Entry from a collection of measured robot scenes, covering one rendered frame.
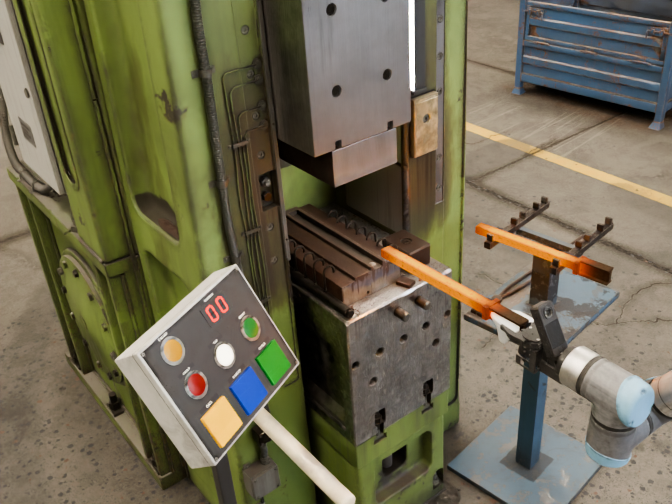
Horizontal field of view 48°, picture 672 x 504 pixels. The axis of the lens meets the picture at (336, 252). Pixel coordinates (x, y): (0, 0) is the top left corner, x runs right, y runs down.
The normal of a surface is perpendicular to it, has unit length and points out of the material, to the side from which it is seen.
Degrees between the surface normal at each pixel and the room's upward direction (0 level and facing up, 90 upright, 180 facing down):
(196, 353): 60
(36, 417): 0
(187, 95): 90
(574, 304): 0
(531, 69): 90
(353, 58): 90
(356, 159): 90
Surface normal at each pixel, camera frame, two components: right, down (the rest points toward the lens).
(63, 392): -0.07, -0.85
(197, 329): 0.74, -0.26
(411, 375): 0.61, 0.39
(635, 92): -0.73, 0.40
